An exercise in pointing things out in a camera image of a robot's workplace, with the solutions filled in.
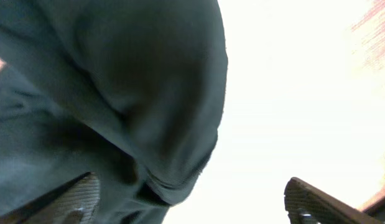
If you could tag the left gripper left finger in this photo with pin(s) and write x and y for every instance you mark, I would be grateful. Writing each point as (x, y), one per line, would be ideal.
(74, 202)

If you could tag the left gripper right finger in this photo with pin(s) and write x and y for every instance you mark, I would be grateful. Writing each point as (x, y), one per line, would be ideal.
(305, 203)

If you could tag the black t-shirt with logo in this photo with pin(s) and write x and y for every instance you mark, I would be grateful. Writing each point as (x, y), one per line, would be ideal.
(130, 90)

